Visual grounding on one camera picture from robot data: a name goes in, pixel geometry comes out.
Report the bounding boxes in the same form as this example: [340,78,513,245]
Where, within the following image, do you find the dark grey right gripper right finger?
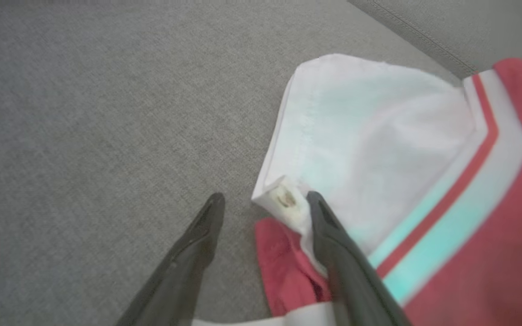
[306,191,412,326]

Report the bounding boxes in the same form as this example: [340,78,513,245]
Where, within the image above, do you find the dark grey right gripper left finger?
[116,192,226,326]

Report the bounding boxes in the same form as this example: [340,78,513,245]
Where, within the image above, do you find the red basketball jersey white trim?
[192,53,522,326]

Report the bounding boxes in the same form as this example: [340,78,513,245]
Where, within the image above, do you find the large grey sofa seat cushion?
[0,0,465,326]

